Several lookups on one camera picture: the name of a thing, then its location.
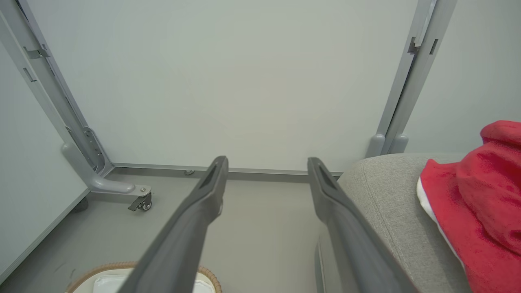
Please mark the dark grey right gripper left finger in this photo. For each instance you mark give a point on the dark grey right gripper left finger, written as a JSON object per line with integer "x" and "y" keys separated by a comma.
{"x": 179, "y": 252}

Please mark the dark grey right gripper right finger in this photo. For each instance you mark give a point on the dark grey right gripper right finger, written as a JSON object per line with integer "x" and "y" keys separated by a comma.
{"x": 358, "y": 260}

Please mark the red white-striped jacket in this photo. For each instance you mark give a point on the red white-striped jacket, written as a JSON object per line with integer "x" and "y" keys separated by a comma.
{"x": 480, "y": 203}

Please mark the grey fabric sofa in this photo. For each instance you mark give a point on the grey fabric sofa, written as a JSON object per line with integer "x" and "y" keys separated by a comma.
{"x": 390, "y": 195}

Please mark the black caster wheel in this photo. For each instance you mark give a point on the black caster wheel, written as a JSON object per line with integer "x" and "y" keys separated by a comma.
{"x": 143, "y": 202}

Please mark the grey partition foot with caster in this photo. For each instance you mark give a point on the grey partition foot with caster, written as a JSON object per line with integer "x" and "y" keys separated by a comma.
{"x": 110, "y": 185}

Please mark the white wicker-rimmed laundry basket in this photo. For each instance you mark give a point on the white wicker-rimmed laundry basket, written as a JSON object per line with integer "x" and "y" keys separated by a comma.
{"x": 83, "y": 273}

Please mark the grey partition foot stub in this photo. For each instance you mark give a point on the grey partition foot stub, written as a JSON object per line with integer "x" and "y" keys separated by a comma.
{"x": 375, "y": 146}
{"x": 399, "y": 144}

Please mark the grey partition bottom rail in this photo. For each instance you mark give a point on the grey partition bottom rail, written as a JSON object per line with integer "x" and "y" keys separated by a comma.
{"x": 264, "y": 174}

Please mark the grey metal partition post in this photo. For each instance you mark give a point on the grey metal partition post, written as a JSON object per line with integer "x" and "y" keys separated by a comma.
{"x": 53, "y": 93}
{"x": 401, "y": 81}
{"x": 416, "y": 81}

